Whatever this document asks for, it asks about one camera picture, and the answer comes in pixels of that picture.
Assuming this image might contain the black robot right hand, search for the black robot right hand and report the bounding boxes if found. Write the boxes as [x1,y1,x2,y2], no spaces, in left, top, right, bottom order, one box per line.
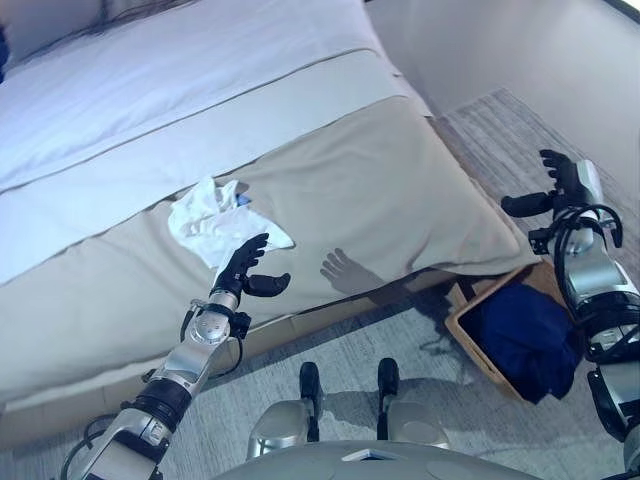
[501,148,601,219]

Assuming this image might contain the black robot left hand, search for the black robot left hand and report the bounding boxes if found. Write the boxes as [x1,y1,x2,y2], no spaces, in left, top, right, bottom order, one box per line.
[209,232,292,301]

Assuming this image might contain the white garment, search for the white garment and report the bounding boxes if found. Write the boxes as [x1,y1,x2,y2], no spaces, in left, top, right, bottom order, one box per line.
[167,175,296,271]

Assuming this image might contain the dark blue garment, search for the dark blue garment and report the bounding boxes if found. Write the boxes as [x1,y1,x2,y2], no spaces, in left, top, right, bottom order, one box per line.
[459,284,584,405]

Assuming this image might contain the bed with beige cover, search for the bed with beige cover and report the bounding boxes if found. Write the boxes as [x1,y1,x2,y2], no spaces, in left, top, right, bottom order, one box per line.
[0,94,541,406]

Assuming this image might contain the brown wicker laundry basket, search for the brown wicker laundry basket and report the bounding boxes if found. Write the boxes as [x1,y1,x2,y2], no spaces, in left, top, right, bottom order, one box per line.
[443,259,586,401]

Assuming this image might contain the grey streaked area rug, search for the grey streaked area rug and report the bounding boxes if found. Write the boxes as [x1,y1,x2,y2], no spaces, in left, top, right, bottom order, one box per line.
[0,87,640,480]

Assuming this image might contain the silver robot left leg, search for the silver robot left leg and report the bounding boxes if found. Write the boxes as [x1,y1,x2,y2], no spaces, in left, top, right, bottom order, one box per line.
[247,362,324,459]

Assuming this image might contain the silver robot leg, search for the silver robot leg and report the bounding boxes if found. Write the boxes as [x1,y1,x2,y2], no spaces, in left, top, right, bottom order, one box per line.
[247,362,324,459]
[377,357,449,449]

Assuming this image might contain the white duvet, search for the white duvet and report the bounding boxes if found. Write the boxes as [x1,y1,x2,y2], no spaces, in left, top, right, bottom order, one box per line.
[0,0,431,286]

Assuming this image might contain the grey robot torso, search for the grey robot torso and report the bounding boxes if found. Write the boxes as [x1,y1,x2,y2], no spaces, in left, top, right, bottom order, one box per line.
[209,439,541,480]

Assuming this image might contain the silver robot right leg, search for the silver robot right leg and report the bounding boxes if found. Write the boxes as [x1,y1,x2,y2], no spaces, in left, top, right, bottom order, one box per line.
[377,357,449,449]

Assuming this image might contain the line patterned pillow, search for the line patterned pillow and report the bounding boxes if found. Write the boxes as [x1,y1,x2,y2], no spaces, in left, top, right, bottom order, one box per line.
[94,0,176,24]

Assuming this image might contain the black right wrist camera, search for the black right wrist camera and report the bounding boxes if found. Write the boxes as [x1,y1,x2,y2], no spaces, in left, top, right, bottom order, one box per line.
[528,227,554,254]

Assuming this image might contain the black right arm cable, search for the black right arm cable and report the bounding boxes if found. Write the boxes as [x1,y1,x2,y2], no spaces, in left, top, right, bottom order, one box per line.
[552,204,624,326]

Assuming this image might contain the tan upholstered bed frame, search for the tan upholstered bed frame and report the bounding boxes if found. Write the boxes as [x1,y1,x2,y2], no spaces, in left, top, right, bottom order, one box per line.
[0,269,501,451]

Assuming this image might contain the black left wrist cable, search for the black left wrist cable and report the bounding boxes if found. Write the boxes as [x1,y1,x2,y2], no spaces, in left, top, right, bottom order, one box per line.
[209,334,244,379]

